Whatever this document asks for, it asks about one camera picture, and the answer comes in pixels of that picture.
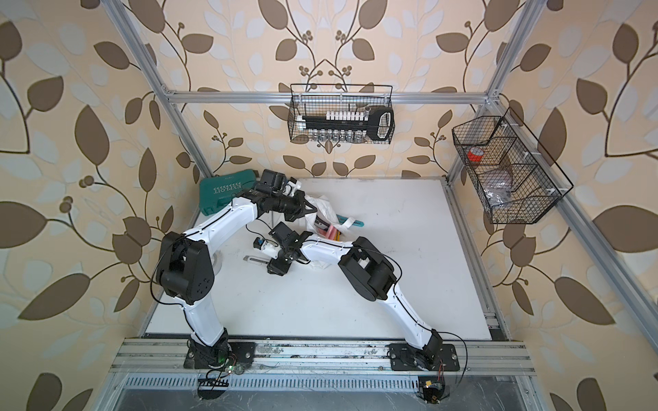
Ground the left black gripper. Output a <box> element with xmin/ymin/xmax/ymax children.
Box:
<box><xmin>269</xmin><ymin>189</ymin><xmax>318</xmax><ymax>220</ymax></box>

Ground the white printed tote pouch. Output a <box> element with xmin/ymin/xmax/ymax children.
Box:
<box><xmin>302</xmin><ymin>194</ymin><xmax>361</xmax><ymax>271</ymax></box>

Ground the green plastic tool case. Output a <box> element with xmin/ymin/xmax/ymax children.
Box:
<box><xmin>199</xmin><ymin>170</ymin><xmax>257</xmax><ymax>216</ymax></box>

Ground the silver black utility knife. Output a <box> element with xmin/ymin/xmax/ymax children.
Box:
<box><xmin>243</xmin><ymin>255</ymin><xmax>269</xmax><ymax>265</ymax></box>

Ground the clear plastic bag in basket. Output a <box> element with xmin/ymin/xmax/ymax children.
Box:
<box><xmin>481</xmin><ymin>170</ymin><xmax>512</xmax><ymax>207</ymax></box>

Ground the back black wire basket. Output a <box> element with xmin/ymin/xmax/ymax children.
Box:
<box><xmin>287</xmin><ymin>82</ymin><xmax>396</xmax><ymax>144</ymax></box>

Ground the aluminium front rail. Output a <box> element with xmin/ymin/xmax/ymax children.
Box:
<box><xmin>111</xmin><ymin>338</ymin><xmax>536</xmax><ymax>378</ymax></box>

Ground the pink knife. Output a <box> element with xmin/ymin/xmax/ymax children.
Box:
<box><xmin>326</xmin><ymin>225</ymin><xmax>340</xmax><ymax>241</ymax></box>

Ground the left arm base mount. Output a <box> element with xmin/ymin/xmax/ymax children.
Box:
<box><xmin>183</xmin><ymin>338</ymin><xmax>256</xmax><ymax>371</ymax></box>

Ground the right black wire basket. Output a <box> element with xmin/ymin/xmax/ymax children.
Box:
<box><xmin>452</xmin><ymin>108</ymin><xmax>573</xmax><ymax>224</ymax></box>

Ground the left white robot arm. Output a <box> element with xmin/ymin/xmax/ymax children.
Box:
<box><xmin>154</xmin><ymin>188</ymin><xmax>317</xmax><ymax>348</ymax></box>

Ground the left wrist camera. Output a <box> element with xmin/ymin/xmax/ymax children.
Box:
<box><xmin>255</xmin><ymin>169</ymin><xmax>301</xmax><ymax>197</ymax></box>

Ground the red item in basket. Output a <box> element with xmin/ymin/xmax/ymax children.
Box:
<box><xmin>467</xmin><ymin>147</ymin><xmax>485</xmax><ymax>164</ymax></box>

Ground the teal knife in pouch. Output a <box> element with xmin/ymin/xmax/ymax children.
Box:
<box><xmin>337</xmin><ymin>215</ymin><xmax>364</xmax><ymax>229</ymax></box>

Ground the black socket bit holder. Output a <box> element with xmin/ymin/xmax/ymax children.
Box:
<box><xmin>288</xmin><ymin>106</ymin><xmax>395</xmax><ymax>142</ymax></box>

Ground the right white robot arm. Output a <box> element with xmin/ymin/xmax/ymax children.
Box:
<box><xmin>260</xmin><ymin>223</ymin><xmax>443</xmax><ymax>371</ymax></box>

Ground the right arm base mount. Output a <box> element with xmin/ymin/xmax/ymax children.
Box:
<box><xmin>387</xmin><ymin>342</ymin><xmax>461</xmax><ymax>373</ymax></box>

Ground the black wire basket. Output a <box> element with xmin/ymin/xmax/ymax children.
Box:
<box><xmin>287</xmin><ymin>82</ymin><xmax>396</xmax><ymax>144</ymax></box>
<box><xmin>452</xmin><ymin>108</ymin><xmax>573</xmax><ymax>224</ymax></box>

